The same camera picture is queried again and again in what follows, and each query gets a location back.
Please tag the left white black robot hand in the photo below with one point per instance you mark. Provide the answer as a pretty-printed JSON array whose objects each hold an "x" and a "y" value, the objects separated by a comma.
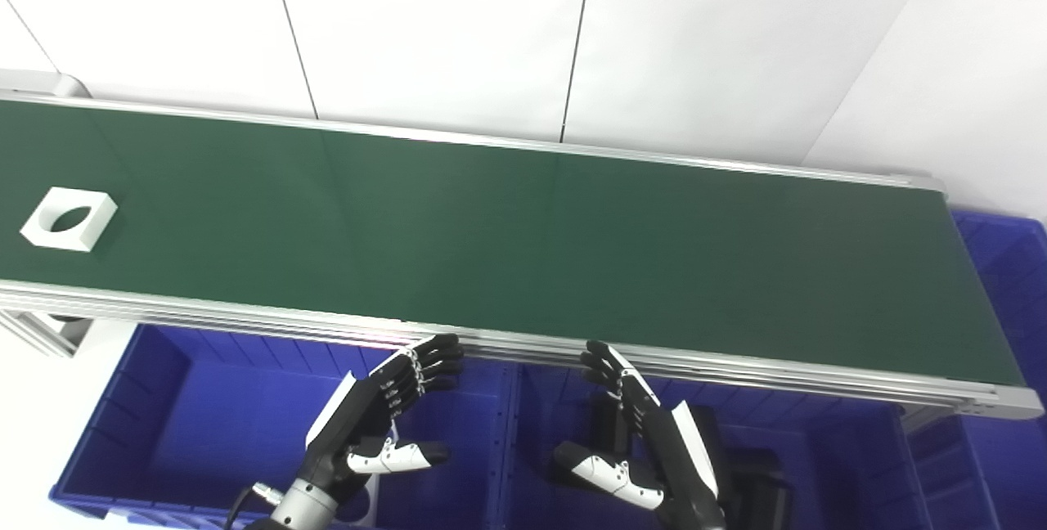
[{"x": 360, "y": 415}]

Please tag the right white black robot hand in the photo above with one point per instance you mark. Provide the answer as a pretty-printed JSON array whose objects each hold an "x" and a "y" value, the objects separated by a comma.
[{"x": 662, "y": 448}]

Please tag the white square part round hole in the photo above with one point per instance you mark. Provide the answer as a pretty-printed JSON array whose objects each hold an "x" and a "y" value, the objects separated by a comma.
[{"x": 102, "y": 207}]

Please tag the black plastic part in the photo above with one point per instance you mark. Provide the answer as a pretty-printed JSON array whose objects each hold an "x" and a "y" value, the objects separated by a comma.
[
  {"x": 605, "y": 424},
  {"x": 757, "y": 485}
]

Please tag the green conveyor belt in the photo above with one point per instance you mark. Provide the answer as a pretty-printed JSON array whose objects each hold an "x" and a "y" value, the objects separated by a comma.
[
  {"x": 491, "y": 244},
  {"x": 245, "y": 317}
]

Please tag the blue plastic bin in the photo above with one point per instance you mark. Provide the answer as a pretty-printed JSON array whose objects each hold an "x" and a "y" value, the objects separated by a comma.
[
  {"x": 1006, "y": 448},
  {"x": 204, "y": 432},
  {"x": 834, "y": 464}
]

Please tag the aluminium conveyor leg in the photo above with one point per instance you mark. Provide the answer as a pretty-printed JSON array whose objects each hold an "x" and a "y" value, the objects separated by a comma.
[{"x": 41, "y": 338}]

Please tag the grey conveyor end cover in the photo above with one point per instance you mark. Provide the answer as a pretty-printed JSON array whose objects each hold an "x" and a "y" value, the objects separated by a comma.
[{"x": 51, "y": 83}]

